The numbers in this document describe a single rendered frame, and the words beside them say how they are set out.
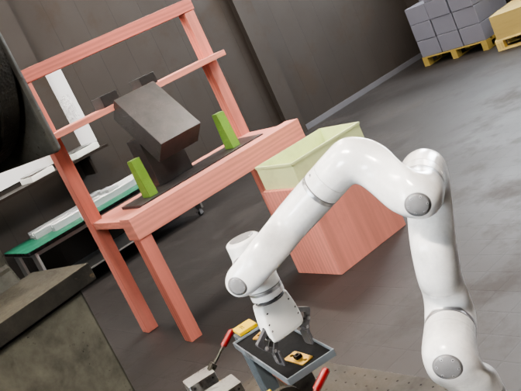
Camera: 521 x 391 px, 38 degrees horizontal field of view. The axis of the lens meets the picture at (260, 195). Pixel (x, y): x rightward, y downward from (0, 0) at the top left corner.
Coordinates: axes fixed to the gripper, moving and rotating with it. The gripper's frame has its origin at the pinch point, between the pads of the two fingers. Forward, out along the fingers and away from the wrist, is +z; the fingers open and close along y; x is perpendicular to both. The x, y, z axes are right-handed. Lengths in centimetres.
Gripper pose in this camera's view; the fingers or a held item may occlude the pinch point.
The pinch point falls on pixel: (295, 350)
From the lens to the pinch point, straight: 191.5
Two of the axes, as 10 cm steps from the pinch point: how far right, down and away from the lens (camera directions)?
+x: 5.1, -0.2, -8.6
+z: 4.1, 8.8, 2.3
